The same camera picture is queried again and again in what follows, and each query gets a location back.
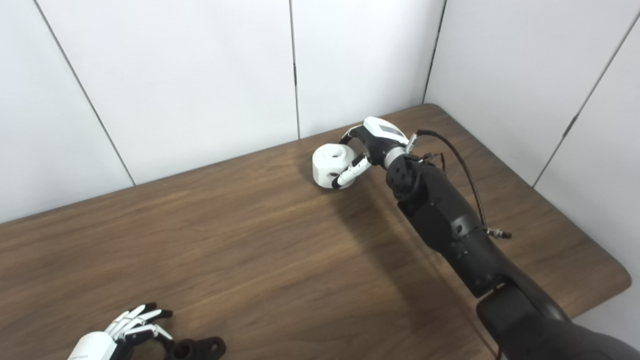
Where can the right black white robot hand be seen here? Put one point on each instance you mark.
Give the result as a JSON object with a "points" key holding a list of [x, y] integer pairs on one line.
{"points": [[382, 140]]}

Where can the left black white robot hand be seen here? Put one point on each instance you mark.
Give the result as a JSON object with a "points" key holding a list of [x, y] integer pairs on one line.
{"points": [[97, 347]]}

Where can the round white plastic piece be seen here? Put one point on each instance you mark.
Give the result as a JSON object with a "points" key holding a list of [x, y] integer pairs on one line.
{"points": [[330, 162]]}

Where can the black plastic holder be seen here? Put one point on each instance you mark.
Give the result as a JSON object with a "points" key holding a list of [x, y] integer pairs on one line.
{"points": [[200, 349]]}

